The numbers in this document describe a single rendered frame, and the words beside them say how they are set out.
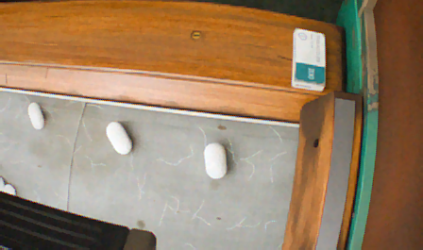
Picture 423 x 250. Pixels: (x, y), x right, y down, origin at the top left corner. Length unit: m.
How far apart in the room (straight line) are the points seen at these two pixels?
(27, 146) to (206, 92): 0.22
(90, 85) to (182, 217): 0.17
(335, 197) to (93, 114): 0.29
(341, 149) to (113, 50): 0.27
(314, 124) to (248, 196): 0.12
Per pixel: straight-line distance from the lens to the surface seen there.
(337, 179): 0.56
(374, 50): 0.59
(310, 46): 0.67
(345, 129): 0.57
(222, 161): 0.65
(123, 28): 0.70
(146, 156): 0.67
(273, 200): 0.67
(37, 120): 0.69
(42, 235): 0.31
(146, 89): 0.68
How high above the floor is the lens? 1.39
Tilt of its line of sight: 72 degrees down
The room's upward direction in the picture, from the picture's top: 5 degrees clockwise
